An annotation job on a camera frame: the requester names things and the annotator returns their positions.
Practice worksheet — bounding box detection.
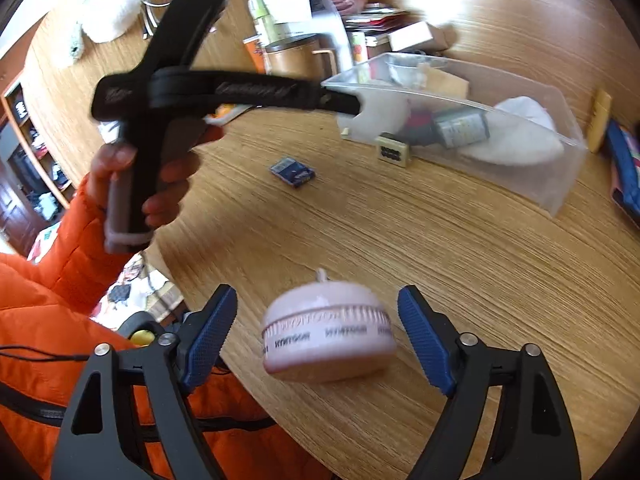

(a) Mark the person's left hand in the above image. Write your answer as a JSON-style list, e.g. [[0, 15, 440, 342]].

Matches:
[[90, 126, 226, 232]]

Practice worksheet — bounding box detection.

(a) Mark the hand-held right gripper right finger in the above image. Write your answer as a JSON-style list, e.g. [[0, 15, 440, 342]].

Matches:
[[397, 284, 582, 480]]

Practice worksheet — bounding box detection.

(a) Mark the clear plastic bin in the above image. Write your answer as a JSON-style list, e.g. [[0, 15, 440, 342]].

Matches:
[[321, 52, 588, 218]]

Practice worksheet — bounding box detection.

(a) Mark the orange carton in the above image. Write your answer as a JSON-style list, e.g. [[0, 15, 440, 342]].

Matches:
[[244, 37, 266, 73]]

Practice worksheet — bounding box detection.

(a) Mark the pink round container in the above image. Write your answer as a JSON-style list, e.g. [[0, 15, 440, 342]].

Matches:
[[260, 269, 396, 385]]

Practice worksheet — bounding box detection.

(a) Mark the brown ceramic mug with lid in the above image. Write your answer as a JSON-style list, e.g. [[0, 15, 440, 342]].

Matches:
[[262, 34, 337, 77]]

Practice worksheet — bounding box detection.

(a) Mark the small beige counter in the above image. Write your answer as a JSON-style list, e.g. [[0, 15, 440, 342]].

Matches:
[[376, 132, 412, 167]]

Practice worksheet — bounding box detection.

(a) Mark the wooden bookshelf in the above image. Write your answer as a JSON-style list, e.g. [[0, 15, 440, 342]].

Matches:
[[0, 80, 76, 256]]

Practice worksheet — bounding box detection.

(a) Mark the white cardboard box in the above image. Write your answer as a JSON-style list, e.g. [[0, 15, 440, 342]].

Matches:
[[389, 21, 453, 53]]

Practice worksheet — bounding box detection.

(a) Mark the blue pencil case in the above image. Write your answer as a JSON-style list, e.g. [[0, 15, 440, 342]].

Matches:
[[606, 120, 640, 231]]

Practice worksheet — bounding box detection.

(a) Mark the dark green spray bottle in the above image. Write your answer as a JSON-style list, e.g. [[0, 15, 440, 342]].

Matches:
[[400, 107, 493, 150]]

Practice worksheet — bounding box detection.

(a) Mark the orange jacket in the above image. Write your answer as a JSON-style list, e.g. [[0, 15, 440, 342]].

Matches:
[[0, 252, 321, 480]]

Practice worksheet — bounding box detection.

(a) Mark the pile of printed leaflets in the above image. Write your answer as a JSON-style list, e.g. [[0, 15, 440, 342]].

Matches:
[[327, 0, 406, 36]]

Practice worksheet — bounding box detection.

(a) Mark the person's left forearm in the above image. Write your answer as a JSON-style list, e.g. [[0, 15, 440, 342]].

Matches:
[[27, 175, 166, 321]]

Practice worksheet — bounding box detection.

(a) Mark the small blue card pack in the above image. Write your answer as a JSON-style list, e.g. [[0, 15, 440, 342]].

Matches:
[[270, 157, 316, 189]]

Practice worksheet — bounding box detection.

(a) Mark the fruit-printed box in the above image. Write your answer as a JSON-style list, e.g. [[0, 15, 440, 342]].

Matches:
[[350, 31, 371, 63]]

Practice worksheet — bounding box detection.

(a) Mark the white plush toy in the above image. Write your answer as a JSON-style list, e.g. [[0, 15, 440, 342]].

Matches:
[[52, 0, 143, 68]]

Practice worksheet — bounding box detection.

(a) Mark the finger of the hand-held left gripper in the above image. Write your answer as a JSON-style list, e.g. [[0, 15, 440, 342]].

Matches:
[[319, 85, 363, 116]]

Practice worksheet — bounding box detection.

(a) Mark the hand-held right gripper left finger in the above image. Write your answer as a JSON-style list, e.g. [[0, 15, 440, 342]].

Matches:
[[50, 284, 238, 480]]

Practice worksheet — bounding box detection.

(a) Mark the wooden desktop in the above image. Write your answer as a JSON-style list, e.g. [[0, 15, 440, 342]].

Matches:
[[22, 0, 640, 480]]

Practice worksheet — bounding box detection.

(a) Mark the white drawstring pouch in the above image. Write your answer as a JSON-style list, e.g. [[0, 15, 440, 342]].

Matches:
[[457, 96, 566, 166]]

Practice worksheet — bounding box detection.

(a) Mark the yellow-green spray bottle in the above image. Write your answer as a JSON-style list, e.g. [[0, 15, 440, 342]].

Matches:
[[248, 0, 273, 43]]

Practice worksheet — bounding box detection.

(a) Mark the printed cloth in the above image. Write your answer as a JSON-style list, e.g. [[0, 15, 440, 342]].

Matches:
[[90, 252, 186, 323]]

